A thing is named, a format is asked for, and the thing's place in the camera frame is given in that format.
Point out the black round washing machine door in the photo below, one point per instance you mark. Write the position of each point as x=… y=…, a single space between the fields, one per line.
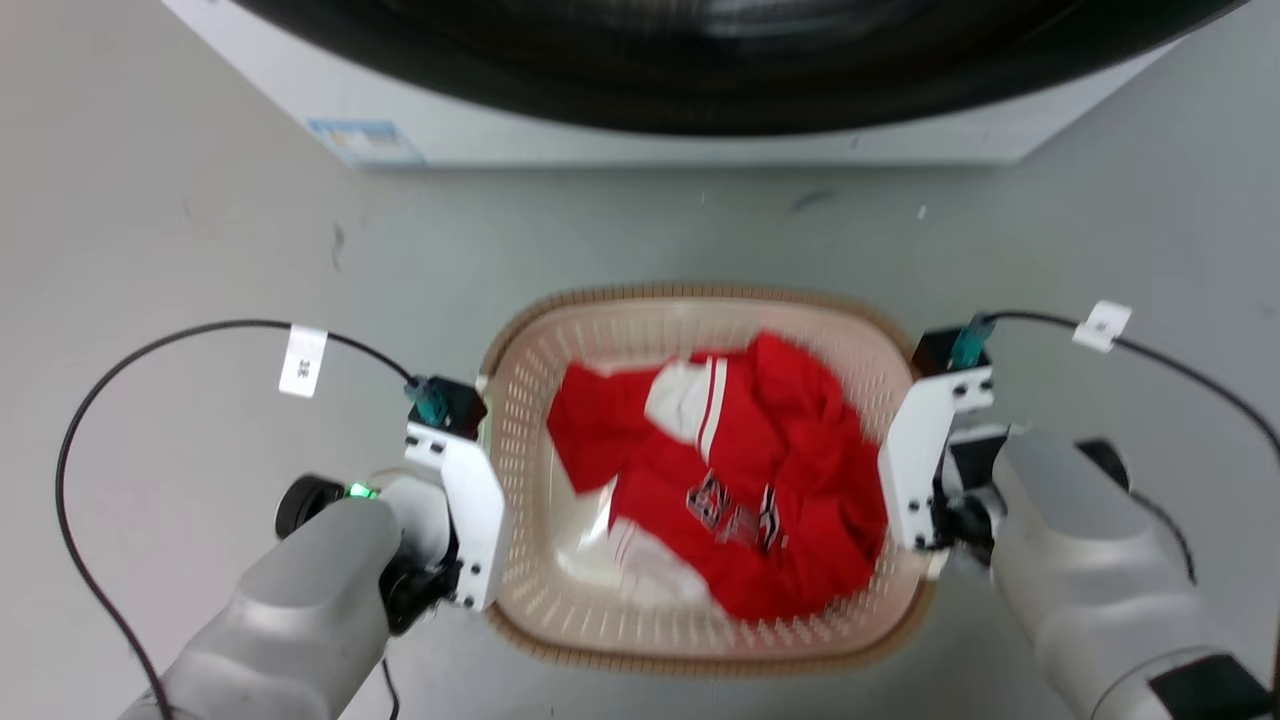
x=740 y=60

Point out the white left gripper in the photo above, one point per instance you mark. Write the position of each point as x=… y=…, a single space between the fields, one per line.
x=470 y=500

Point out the blue energy label sticker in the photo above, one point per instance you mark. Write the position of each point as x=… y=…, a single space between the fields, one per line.
x=365 y=140

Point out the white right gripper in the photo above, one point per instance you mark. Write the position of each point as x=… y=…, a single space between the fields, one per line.
x=915 y=450

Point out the red and white jersey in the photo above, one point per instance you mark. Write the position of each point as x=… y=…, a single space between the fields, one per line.
x=770 y=480

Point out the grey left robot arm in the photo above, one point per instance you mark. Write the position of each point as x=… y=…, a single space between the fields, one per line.
x=300 y=610

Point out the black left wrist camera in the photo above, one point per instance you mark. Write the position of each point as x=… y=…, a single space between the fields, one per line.
x=455 y=403

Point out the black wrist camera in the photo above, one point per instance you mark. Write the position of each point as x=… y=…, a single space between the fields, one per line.
x=950 y=350
x=455 y=403

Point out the white front-loading washing machine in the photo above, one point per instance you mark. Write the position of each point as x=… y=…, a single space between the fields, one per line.
x=620 y=125

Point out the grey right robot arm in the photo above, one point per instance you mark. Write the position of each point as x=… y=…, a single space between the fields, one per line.
x=1090 y=570

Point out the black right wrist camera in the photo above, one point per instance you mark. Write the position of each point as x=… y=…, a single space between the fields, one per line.
x=950 y=350

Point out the beige plastic laundry basket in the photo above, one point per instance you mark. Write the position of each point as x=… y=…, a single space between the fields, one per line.
x=590 y=340

